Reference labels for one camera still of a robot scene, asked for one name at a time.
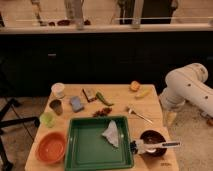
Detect brown white eraser block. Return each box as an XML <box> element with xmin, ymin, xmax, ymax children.
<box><xmin>82</xmin><ymin>88</ymin><xmax>96</xmax><ymax>102</ymax></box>

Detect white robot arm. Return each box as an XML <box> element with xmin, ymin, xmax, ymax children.
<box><xmin>159</xmin><ymin>63</ymin><xmax>213</xmax><ymax>118</ymax></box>

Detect white paper cup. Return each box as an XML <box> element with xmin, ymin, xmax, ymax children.
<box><xmin>51</xmin><ymin>83</ymin><xmax>65</xmax><ymax>99</ymax></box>

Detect brown paper cup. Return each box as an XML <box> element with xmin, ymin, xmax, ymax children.
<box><xmin>49</xmin><ymin>99</ymin><xmax>63</xmax><ymax>115</ymax></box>

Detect light green cup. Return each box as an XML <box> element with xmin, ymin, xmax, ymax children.
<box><xmin>39</xmin><ymin>112</ymin><xmax>55</xmax><ymax>128</ymax></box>

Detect dark red dried chilies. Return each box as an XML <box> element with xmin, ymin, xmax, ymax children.
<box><xmin>93</xmin><ymin>107</ymin><xmax>112</xmax><ymax>117</ymax></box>

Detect orange toy fruit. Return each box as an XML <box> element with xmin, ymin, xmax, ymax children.
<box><xmin>130</xmin><ymin>81</ymin><xmax>141</xmax><ymax>92</ymax></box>

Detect blue sponge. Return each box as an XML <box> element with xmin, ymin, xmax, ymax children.
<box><xmin>70</xmin><ymin>96</ymin><xmax>84</xmax><ymax>113</ymax></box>

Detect yellow banana toy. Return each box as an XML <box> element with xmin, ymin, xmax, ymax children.
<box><xmin>135</xmin><ymin>89</ymin><xmax>151</xmax><ymax>99</ymax></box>

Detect wooden table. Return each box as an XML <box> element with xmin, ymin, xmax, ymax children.
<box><xmin>25</xmin><ymin>84</ymin><xmax>170</xmax><ymax>171</ymax></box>

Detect crumpled white cloth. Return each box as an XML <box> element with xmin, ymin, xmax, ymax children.
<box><xmin>102</xmin><ymin>120</ymin><xmax>119</xmax><ymax>148</ymax></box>

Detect metal fork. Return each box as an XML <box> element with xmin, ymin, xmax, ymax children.
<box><xmin>126</xmin><ymin>106</ymin><xmax>153</xmax><ymax>124</ymax></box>

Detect dark brown bowl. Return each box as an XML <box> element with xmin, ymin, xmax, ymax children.
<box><xmin>140</xmin><ymin>130</ymin><xmax>167</xmax><ymax>157</ymax></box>

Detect green plastic tray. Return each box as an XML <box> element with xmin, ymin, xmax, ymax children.
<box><xmin>64</xmin><ymin>116</ymin><xmax>134</xmax><ymax>171</ymax></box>

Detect white black spatula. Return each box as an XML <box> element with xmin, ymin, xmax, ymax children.
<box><xmin>130</xmin><ymin>139</ymin><xmax>181</xmax><ymax>154</ymax></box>

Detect black office chair base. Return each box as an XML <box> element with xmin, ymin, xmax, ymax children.
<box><xmin>0</xmin><ymin>98</ymin><xmax>40</xmax><ymax>171</ymax></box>

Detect orange plastic bowl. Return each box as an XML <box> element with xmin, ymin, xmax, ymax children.
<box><xmin>35</xmin><ymin>132</ymin><xmax>67</xmax><ymax>165</ymax></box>

